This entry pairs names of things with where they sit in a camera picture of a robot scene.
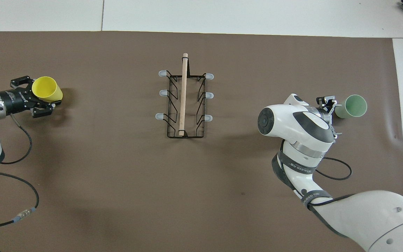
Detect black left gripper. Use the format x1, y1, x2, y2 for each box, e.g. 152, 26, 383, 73
0, 76, 62, 119

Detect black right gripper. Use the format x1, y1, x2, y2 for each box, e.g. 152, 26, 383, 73
316, 95, 343, 138

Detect yellow plastic cup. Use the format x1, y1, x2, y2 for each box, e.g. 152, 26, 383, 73
31, 76, 63, 103

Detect pale green plastic cup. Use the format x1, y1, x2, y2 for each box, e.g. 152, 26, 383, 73
334, 94, 367, 119

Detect brown table mat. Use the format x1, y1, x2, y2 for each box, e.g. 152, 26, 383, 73
0, 31, 403, 252

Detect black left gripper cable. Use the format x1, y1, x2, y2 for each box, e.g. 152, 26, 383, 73
0, 114, 40, 235

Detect black wire cup rack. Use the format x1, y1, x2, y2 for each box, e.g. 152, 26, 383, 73
155, 53, 214, 139

